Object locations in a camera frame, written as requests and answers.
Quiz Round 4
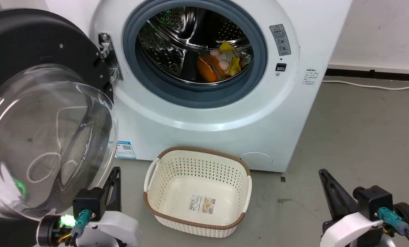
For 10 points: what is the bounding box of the stainless steel washer drum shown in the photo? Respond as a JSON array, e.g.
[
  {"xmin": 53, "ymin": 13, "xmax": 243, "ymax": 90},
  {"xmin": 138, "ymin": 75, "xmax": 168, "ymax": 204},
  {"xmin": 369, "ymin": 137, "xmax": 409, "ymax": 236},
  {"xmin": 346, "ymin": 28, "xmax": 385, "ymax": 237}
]
[{"xmin": 138, "ymin": 6, "xmax": 255, "ymax": 85}]

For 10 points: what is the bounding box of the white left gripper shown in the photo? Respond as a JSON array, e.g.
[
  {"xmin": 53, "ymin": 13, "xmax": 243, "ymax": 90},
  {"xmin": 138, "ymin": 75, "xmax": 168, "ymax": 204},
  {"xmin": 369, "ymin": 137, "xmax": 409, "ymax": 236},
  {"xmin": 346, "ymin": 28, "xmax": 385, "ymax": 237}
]
[{"xmin": 77, "ymin": 167, "xmax": 142, "ymax": 247}]

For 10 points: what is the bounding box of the grey warning sticker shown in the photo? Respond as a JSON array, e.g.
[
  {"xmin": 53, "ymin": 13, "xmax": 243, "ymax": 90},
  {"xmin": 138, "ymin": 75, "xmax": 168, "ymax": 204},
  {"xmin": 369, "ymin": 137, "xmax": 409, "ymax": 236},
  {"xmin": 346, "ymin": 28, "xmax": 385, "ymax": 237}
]
[{"xmin": 269, "ymin": 24, "xmax": 292, "ymax": 57}]

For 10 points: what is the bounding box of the orange hamburger plush toy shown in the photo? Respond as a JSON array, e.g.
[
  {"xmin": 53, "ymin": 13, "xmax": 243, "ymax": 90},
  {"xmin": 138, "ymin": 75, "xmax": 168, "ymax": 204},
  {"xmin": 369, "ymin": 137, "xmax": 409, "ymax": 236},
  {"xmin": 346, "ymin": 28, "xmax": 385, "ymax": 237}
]
[{"xmin": 196, "ymin": 53, "xmax": 226, "ymax": 83}]

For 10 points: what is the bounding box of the white floor cable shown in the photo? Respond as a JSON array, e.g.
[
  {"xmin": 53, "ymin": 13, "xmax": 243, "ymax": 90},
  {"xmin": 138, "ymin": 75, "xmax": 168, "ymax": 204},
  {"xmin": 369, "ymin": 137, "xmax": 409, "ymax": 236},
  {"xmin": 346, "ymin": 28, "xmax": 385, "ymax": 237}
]
[{"xmin": 322, "ymin": 80, "xmax": 409, "ymax": 91}]

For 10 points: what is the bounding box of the white front-load washing machine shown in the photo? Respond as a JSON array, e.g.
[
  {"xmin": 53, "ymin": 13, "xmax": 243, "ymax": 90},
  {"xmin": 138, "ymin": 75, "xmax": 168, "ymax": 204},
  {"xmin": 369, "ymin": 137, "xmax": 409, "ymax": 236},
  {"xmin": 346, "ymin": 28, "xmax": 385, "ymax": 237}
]
[{"xmin": 45, "ymin": 0, "xmax": 353, "ymax": 173}]

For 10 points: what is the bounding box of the blue QR code label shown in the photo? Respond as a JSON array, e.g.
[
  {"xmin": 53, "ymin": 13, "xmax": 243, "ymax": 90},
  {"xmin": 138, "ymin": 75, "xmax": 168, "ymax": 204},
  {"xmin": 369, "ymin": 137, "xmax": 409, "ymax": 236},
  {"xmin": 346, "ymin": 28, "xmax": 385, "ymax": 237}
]
[{"xmin": 115, "ymin": 140, "xmax": 137, "ymax": 160}]

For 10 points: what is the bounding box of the cream laundry basket brown rim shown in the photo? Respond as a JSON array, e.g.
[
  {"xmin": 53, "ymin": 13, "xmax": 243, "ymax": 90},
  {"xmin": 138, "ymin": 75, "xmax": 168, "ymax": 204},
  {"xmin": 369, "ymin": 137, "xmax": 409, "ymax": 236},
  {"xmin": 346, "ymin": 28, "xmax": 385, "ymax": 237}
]
[{"xmin": 143, "ymin": 146, "xmax": 253, "ymax": 238}]

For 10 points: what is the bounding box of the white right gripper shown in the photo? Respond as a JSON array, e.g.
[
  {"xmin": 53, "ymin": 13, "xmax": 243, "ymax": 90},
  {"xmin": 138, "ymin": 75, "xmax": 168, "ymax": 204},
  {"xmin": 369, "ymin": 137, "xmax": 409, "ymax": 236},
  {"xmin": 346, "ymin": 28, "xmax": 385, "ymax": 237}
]
[{"xmin": 318, "ymin": 168, "xmax": 384, "ymax": 247}]

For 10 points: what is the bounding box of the yellow and beige plush toy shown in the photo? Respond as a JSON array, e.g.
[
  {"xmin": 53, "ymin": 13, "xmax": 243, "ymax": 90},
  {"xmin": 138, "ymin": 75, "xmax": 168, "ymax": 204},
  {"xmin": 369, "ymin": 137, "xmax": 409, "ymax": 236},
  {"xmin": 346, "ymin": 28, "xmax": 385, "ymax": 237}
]
[{"xmin": 209, "ymin": 41, "xmax": 253, "ymax": 77}]

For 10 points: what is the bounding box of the paper label in basket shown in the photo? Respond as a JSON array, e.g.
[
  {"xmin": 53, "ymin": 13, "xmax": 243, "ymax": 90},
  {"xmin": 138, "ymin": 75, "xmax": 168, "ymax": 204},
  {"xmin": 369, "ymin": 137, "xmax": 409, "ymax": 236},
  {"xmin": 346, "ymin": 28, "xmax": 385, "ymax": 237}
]
[{"xmin": 189, "ymin": 195, "xmax": 216, "ymax": 215}]

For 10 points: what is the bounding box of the black baseboard strip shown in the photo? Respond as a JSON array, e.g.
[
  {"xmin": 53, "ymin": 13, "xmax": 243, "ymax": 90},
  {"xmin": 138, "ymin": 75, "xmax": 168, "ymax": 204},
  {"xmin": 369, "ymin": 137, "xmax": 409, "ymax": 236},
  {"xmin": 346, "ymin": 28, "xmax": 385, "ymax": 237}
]
[{"xmin": 325, "ymin": 68, "xmax": 409, "ymax": 82}]

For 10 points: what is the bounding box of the teal plug gripper cable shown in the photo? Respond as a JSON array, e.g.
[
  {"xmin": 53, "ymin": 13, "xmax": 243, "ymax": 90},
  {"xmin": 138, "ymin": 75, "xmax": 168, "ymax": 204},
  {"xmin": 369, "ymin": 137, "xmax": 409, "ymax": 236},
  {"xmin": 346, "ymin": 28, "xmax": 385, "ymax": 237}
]
[
  {"xmin": 57, "ymin": 209, "xmax": 92, "ymax": 245},
  {"xmin": 378, "ymin": 207, "xmax": 409, "ymax": 247}
]

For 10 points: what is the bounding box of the black washer door glass bowl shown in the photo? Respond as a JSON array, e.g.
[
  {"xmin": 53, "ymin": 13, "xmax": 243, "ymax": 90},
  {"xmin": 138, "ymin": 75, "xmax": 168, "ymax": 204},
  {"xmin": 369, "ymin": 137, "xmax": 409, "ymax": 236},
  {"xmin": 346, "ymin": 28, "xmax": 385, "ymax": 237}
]
[{"xmin": 0, "ymin": 9, "xmax": 119, "ymax": 247}]

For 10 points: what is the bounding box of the teal plug right gripper cable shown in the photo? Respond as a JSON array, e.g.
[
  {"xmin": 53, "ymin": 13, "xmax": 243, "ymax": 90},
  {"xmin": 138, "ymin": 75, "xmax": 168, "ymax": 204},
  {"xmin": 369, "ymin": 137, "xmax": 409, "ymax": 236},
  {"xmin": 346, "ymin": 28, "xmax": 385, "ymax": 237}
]
[{"xmin": 378, "ymin": 207, "xmax": 409, "ymax": 247}]

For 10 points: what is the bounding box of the small text sticker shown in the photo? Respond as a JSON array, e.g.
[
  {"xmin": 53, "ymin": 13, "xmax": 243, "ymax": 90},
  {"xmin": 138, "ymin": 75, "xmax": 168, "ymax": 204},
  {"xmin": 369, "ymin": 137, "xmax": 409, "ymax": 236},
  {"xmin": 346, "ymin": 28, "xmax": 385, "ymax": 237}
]
[{"xmin": 303, "ymin": 68, "xmax": 319, "ymax": 86}]

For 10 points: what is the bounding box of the round white filter cover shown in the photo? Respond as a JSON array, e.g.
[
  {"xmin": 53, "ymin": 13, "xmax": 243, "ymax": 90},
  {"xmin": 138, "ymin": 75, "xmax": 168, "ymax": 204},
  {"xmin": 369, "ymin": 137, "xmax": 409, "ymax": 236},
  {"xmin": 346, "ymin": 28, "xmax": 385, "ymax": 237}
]
[{"xmin": 239, "ymin": 152, "xmax": 273, "ymax": 169}]

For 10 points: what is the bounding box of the teal plug left gripper cable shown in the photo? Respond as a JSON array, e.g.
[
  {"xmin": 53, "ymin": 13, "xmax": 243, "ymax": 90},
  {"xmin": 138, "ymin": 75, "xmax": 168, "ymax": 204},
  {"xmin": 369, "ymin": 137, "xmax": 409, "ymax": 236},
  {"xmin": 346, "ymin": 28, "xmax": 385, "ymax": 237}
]
[{"xmin": 57, "ymin": 209, "xmax": 92, "ymax": 245}]

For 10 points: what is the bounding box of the metal door hinge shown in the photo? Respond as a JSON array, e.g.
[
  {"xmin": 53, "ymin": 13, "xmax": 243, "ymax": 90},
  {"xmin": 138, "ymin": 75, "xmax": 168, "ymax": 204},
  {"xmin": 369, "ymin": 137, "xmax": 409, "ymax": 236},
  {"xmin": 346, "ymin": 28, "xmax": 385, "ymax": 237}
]
[{"xmin": 98, "ymin": 33, "xmax": 124, "ymax": 83}]

